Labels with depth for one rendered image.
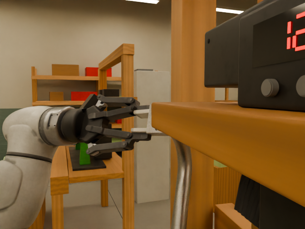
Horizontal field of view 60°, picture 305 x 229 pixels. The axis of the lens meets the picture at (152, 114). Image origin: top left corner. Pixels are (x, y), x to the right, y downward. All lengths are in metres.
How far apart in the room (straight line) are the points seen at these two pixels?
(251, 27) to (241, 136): 0.09
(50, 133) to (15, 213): 0.17
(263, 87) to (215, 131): 0.05
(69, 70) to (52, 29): 1.22
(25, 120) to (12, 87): 6.49
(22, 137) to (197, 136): 0.49
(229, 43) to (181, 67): 0.37
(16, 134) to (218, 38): 0.50
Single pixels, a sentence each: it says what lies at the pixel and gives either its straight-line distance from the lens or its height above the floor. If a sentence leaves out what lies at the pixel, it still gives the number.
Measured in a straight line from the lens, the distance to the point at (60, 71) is 6.58.
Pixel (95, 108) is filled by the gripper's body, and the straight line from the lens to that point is 0.58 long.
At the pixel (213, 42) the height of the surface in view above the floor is 1.61.
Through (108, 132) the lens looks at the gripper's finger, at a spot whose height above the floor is 1.48.
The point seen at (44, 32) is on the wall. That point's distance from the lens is 7.24.
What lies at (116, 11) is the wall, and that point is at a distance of 7.56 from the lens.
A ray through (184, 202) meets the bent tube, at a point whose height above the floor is 1.34.
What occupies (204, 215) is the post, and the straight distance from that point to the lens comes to 0.73.
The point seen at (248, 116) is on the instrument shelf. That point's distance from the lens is 0.17.
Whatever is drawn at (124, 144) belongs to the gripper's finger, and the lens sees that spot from 0.50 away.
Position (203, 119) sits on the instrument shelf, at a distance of 0.22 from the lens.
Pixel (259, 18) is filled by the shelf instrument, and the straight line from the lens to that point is 0.22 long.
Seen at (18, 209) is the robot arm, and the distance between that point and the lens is 0.64.
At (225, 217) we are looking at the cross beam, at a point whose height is 1.27.
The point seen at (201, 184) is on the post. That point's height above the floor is 1.33.
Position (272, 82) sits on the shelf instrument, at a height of 1.56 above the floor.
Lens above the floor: 1.55
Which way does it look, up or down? 4 degrees down
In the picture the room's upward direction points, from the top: straight up
